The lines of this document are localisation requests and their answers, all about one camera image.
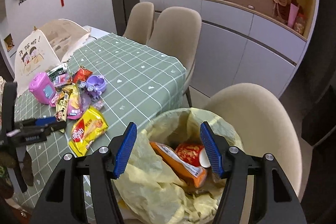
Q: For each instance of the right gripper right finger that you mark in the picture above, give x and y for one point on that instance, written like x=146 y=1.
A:
x=273 y=198

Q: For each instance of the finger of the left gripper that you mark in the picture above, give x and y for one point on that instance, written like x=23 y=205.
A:
x=49 y=123
x=22 y=137

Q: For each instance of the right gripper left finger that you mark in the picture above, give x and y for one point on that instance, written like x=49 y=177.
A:
x=62 y=199

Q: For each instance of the yellow pink snack bag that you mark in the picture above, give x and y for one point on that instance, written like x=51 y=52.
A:
x=75 y=109

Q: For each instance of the yellow red snack packet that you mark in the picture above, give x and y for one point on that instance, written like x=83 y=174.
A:
x=86 y=130

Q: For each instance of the red paper cup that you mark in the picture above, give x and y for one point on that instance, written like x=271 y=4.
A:
x=194 y=154

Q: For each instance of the pink toy trash bin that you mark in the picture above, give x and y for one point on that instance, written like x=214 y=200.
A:
x=42 y=88

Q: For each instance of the yellow trash bag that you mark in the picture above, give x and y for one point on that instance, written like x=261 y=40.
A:
x=152 y=190

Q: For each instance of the pink cartoon snack packet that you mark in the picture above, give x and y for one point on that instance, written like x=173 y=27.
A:
x=62 y=80

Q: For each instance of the green white snack packet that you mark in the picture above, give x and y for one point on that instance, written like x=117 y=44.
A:
x=58 y=71

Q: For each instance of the white mesh food cover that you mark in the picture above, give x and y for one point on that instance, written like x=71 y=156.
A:
x=45 y=48

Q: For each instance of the red foil snack packet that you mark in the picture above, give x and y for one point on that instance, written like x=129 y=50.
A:
x=81 y=75

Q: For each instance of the purple toy carriage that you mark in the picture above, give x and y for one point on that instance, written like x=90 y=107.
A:
x=95 y=85

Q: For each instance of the near beige chair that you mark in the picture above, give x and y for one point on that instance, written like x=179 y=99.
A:
x=263 y=125

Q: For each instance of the beige chair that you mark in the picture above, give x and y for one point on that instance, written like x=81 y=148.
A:
x=176 y=33
x=141 y=23
x=263 y=125

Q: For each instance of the orange snack bag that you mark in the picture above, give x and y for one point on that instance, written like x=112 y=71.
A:
x=192 y=175

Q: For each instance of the green checked tablecloth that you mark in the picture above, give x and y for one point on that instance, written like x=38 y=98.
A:
x=140 y=84

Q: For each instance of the far beige chair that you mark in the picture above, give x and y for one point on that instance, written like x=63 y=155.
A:
x=141 y=23

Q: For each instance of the middle beige chair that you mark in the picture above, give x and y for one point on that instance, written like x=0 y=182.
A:
x=176 y=33

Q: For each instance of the grey sideboard cabinet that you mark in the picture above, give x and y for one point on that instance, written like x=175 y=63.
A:
x=240 y=46

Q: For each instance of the flower bouquet on shelf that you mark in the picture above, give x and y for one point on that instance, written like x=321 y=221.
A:
x=290 y=13

